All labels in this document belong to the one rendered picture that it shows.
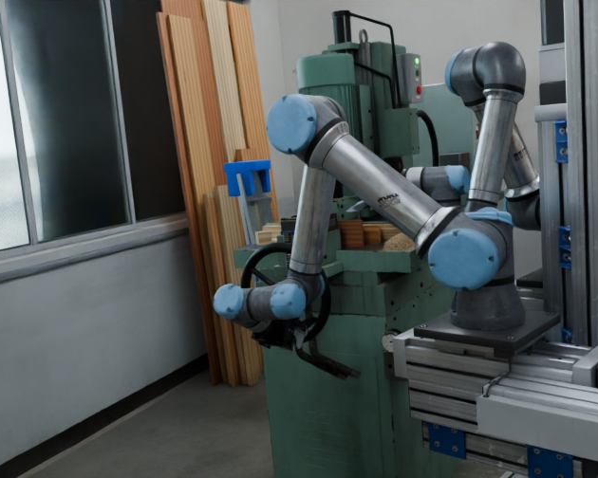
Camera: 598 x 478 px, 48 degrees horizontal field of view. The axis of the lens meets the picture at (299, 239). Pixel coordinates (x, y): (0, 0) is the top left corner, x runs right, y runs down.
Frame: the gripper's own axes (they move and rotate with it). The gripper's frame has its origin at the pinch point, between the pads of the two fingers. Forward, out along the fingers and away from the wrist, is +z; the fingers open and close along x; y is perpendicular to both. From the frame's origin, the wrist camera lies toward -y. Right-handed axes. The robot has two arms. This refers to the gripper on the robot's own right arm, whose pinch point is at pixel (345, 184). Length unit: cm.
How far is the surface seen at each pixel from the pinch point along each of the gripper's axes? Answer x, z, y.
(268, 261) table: 22.8, 28.5, -0.8
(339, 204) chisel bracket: 6.3, 8.7, -12.2
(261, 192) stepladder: 4, 86, -85
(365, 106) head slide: -23.7, 5.4, -27.2
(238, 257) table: 21.8, 39.6, -0.8
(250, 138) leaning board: -25, 141, -156
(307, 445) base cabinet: 81, 20, -4
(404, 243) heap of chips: 17.0, -16.0, -2.9
